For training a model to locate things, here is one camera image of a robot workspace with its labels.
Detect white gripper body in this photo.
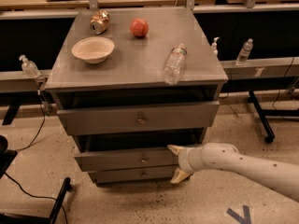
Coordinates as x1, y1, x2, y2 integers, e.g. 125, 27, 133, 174
178, 147, 204, 174

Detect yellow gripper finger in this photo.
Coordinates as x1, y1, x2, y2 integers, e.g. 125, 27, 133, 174
170, 168, 190, 184
167, 145, 184, 156

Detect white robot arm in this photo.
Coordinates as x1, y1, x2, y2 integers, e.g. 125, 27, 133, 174
167, 143, 299, 202

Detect grey top drawer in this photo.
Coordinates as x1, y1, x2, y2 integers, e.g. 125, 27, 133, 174
57, 102, 219, 135

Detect grey drawer cabinet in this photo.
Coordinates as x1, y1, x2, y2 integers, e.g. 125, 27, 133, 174
45, 7, 229, 185

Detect clear plastic water bottle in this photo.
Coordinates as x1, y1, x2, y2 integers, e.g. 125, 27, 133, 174
162, 44, 187, 85

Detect black wheeled table leg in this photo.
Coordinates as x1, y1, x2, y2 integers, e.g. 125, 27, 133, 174
248, 91, 299, 144

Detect small white pump bottle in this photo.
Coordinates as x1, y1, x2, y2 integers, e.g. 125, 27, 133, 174
211, 37, 219, 56

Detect upright water bottle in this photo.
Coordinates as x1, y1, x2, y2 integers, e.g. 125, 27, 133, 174
235, 38, 253, 66

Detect red apple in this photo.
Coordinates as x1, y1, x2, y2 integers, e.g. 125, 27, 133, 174
130, 19, 149, 37

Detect white paper bowl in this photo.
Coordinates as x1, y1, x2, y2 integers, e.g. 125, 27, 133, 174
72, 36, 115, 64

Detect crushed gold soda can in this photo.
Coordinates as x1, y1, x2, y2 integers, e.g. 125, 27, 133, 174
90, 10, 110, 35

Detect hand sanitizer pump bottle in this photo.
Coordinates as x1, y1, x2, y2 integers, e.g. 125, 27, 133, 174
19, 55, 41, 78

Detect black stand leg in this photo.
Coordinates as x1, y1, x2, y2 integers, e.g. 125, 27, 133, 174
0, 174, 72, 224

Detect black floor cable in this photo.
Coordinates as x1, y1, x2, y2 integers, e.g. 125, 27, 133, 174
2, 103, 69, 224

